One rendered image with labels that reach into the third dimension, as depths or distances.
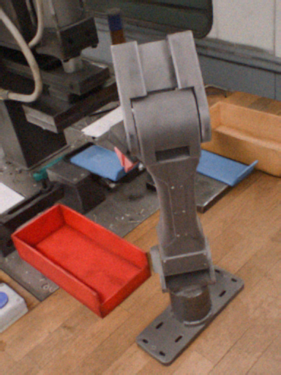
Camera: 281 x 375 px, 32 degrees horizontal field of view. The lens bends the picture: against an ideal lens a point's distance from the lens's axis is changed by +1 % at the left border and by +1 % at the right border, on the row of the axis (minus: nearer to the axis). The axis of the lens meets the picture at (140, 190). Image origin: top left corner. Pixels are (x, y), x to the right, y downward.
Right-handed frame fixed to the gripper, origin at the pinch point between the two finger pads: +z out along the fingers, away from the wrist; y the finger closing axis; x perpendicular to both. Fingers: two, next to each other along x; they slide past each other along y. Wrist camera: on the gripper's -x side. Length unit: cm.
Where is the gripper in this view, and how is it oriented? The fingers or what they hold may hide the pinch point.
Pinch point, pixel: (127, 167)
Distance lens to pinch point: 98.4
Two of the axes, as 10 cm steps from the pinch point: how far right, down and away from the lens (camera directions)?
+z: -2.6, 5.4, 8.0
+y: -6.9, -6.9, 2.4
